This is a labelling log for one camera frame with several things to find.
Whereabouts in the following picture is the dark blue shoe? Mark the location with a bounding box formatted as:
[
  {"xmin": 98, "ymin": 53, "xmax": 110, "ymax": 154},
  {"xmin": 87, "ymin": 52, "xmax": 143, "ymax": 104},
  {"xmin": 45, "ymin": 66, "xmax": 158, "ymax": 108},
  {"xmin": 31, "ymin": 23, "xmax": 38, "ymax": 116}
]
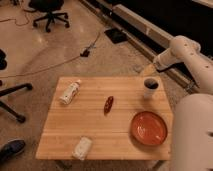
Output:
[{"xmin": 0, "ymin": 139, "xmax": 26, "ymax": 163}]

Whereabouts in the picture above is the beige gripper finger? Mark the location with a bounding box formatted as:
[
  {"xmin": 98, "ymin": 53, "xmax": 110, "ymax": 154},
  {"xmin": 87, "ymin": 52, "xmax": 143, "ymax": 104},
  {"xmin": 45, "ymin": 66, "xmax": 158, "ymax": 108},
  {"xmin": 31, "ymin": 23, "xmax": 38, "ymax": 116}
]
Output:
[{"xmin": 142, "ymin": 64, "xmax": 156, "ymax": 76}]

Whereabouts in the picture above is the black floor mat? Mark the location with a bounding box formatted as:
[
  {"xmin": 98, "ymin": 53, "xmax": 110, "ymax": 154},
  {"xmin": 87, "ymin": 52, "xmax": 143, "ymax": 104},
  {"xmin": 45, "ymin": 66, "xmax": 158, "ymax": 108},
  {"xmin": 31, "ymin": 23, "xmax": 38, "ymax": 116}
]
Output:
[{"xmin": 105, "ymin": 28, "xmax": 127, "ymax": 44}]

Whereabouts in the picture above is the black floor cable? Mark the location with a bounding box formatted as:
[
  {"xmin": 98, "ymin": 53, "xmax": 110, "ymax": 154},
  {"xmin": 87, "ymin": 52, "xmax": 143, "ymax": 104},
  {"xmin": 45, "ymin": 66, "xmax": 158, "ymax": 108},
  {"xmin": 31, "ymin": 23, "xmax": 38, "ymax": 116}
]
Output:
[{"xmin": 0, "ymin": 29, "xmax": 104, "ymax": 80}]

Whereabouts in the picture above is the black office chair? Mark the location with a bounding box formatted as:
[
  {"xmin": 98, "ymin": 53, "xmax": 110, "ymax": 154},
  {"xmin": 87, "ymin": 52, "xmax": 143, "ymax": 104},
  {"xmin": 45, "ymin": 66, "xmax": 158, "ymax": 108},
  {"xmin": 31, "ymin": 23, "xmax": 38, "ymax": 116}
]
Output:
[{"xmin": 29, "ymin": 0, "xmax": 70, "ymax": 33}]

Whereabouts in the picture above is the orange plate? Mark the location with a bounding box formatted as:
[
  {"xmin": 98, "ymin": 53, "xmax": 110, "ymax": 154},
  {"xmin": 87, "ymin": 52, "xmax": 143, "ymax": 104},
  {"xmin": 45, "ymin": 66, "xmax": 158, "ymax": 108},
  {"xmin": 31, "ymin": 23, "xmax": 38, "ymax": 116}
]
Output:
[{"xmin": 130, "ymin": 111, "xmax": 168, "ymax": 146}]

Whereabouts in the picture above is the wooden table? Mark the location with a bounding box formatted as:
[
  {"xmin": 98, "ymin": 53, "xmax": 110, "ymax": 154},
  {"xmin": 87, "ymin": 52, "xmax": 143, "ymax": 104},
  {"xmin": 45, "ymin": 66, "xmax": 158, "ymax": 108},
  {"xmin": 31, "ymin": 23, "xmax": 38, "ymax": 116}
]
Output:
[{"xmin": 36, "ymin": 76, "xmax": 173, "ymax": 160}]

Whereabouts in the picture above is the black chair base left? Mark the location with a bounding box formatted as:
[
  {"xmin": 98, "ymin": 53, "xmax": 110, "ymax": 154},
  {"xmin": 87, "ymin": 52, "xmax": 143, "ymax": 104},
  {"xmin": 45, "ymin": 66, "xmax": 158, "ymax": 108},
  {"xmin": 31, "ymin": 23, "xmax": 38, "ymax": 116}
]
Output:
[{"xmin": 0, "ymin": 83, "xmax": 33, "ymax": 123}]

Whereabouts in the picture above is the white plastic bottle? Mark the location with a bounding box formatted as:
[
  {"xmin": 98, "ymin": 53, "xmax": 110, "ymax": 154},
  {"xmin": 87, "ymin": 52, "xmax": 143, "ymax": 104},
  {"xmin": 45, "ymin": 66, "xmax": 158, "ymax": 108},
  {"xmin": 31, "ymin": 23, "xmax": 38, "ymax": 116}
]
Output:
[{"xmin": 60, "ymin": 79, "xmax": 81, "ymax": 104}]

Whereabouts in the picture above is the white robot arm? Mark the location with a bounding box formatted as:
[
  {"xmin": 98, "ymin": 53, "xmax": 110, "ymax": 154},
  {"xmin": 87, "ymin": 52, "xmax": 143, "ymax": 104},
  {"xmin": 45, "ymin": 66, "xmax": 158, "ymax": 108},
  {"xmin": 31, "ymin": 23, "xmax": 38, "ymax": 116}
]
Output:
[{"xmin": 142, "ymin": 35, "xmax": 213, "ymax": 171}]

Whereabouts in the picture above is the red chili pepper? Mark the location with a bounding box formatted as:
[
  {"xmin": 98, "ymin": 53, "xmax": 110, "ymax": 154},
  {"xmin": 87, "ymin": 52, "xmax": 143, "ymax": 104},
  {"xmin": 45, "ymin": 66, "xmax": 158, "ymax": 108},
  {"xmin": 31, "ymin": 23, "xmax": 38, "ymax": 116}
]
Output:
[{"xmin": 104, "ymin": 96, "xmax": 114, "ymax": 115}]

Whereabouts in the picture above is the white sponge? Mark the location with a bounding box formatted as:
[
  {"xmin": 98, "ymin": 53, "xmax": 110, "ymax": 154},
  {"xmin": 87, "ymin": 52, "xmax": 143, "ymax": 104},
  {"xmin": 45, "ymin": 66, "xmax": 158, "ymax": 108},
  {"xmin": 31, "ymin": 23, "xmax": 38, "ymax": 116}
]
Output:
[{"xmin": 72, "ymin": 137, "xmax": 92, "ymax": 160}]

